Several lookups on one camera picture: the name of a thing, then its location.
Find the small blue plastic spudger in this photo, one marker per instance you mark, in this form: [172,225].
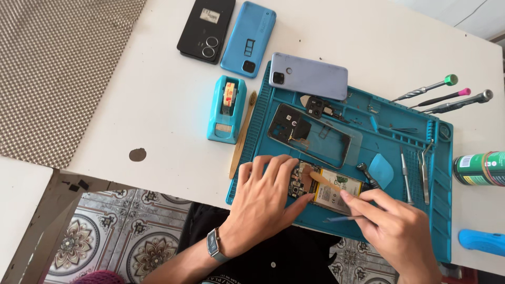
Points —
[373,123]

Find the person's right hand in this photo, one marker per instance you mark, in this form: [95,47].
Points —
[398,232]

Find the silver square wristwatch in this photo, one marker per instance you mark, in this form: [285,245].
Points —
[215,242]

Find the short black screwdriver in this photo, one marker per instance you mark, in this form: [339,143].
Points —
[367,175]

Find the black phone middle frame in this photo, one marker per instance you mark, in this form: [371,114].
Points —
[282,126]

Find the person's black shirt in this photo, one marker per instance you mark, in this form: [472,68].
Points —
[284,256]

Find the bright blue phone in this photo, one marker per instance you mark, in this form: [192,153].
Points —
[248,37]

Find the teal silicone repair mat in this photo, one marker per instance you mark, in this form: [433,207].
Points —
[394,138]

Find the pink capped screwdriver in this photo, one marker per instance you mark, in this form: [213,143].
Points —
[442,98]

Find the person's left hand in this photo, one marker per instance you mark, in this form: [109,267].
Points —
[256,205]

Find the black camera cover piece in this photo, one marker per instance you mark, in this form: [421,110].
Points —
[314,107]

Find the bamboo brush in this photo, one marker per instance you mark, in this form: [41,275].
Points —
[242,134]

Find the phone with battery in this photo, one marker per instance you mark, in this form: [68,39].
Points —
[335,191]

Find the grey metal screwdriver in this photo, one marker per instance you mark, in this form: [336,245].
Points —
[457,103]

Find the lavender phone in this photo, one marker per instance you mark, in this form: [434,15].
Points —
[311,77]

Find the thin blue pry tool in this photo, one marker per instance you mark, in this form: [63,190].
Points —
[339,219]

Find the black phone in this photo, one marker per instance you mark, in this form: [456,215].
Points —
[205,29]

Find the slim silver screwdriver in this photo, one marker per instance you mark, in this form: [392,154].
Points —
[405,173]

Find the green capped screwdriver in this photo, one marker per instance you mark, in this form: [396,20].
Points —
[426,87]

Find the white opening pick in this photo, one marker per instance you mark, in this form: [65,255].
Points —
[304,100]

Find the tan plastic spudger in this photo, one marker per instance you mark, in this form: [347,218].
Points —
[324,180]

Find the blue straight tweezers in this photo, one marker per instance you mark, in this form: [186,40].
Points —
[404,129]

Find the teal tape dispenser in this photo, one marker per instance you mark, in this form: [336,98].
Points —
[225,114]

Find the grey woven mat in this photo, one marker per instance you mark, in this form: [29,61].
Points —
[59,71]

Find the curved steel tweezers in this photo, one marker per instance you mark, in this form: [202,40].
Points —
[424,173]

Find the blue triangular opening pick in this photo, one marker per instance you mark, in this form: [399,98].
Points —
[380,169]

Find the pink knitted cloth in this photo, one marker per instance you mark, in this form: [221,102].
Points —
[98,277]

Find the green spray can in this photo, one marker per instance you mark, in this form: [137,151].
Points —
[479,169]

